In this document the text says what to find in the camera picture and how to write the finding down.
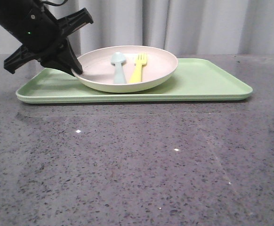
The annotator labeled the yellow plastic fork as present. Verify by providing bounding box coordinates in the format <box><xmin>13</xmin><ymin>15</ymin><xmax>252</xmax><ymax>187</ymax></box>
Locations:
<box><xmin>129</xmin><ymin>53</ymin><xmax>147</xmax><ymax>83</ymax></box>

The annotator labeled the black cable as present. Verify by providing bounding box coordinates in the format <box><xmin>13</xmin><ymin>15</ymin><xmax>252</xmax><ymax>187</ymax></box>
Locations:
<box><xmin>41</xmin><ymin>0</ymin><xmax>66</xmax><ymax>7</ymax></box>

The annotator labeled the grey pleated curtain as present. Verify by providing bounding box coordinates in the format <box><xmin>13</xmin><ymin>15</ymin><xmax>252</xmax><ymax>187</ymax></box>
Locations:
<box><xmin>0</xmin><ymin>0</ymin><xmax>274</xmax><ymax>56</ymax></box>

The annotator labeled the cream round plate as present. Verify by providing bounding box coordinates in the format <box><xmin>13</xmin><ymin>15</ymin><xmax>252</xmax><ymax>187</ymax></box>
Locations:
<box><xmin>73</xmin><ymin>45</ymin><xmax>178</xmax><ymax>93</ymax></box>

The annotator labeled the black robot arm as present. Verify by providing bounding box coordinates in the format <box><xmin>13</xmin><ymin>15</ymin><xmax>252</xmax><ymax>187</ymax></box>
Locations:
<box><xmin>0</xmin><ymin>0</ymin><xmax>93</xmax><ymax>76</ymax></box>

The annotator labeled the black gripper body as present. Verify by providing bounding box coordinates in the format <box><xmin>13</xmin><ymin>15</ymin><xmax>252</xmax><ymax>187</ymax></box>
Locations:
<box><xmin>4</xmin><ymin>8</ymin><xmax>93</xmax><ymax>73</ymax></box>

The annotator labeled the light blue plastic spoon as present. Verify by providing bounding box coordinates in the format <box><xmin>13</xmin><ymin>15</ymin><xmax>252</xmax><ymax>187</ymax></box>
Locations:
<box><xmin>111</xmin><ymin>52</ymin><xmax>126</xmax><ymax>84</ymax></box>

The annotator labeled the light green rectangular tray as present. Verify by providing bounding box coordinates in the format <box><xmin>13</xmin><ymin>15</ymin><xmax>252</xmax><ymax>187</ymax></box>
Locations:
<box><xmin>16</xmin><ymin>58</ymin><xmax>253</xmax><ymax>104</ymax></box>

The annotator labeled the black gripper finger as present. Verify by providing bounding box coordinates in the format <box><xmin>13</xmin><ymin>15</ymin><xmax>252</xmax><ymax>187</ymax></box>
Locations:
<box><xmin>40</xmin><ymin>39</ymin><xmax>83</xmax><ymax>77</ymax></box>

